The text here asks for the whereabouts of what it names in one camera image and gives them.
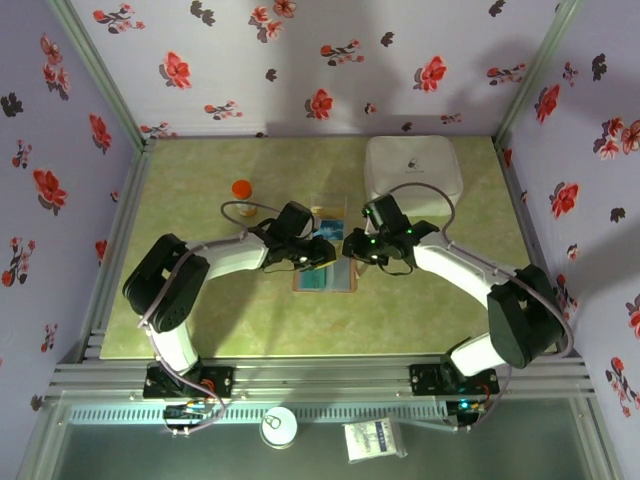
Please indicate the orange-capped pill bottle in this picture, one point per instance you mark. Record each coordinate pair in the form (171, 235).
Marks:
(243, 195)

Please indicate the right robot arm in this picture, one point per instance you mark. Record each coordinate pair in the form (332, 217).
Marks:
(520, 320)

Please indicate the aluminium side rail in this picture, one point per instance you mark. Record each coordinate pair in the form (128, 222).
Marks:
(127, 200)
(530, 250)

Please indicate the teal gold-striped card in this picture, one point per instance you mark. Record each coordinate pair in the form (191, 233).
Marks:
(312, 280)

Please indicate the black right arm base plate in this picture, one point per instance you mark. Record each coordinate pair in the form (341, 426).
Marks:
(425, 380)

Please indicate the silver tin can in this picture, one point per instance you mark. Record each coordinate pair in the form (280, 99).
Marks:
(279, 426)

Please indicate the white zip case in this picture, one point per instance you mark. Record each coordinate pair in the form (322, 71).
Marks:
(415, 160)

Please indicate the aluminium corner post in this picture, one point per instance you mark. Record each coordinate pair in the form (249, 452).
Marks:
(100, 70)
(537, 65)

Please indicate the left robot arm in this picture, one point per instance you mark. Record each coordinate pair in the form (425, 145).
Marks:
(165, 285)

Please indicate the blue sky-print card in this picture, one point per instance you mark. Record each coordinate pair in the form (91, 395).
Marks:
(332, 230)

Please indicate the white tissue packet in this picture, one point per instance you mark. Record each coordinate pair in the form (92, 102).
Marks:
(374, 440)

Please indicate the aluminium cross rail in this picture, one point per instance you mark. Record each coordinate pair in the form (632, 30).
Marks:
(320, 377)

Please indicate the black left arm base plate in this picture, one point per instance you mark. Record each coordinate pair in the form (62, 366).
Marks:
(220, 381)

